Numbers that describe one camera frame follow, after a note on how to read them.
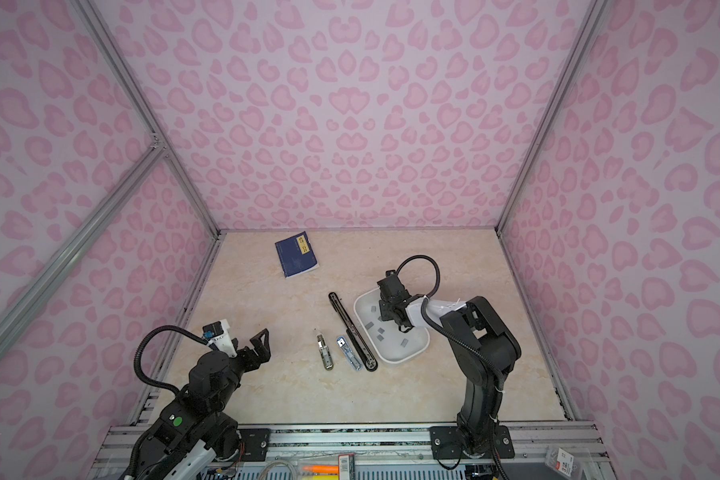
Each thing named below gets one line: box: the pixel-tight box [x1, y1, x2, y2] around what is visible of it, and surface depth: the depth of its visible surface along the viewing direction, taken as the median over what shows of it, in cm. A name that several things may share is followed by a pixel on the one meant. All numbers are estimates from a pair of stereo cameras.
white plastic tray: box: [353, 288, 431, 363], surface depth 92 cm
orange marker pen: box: [302, 465, 339, 473], surface depth 71 cm
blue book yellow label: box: [274, 230, 320, 279], surface depth 113 cm
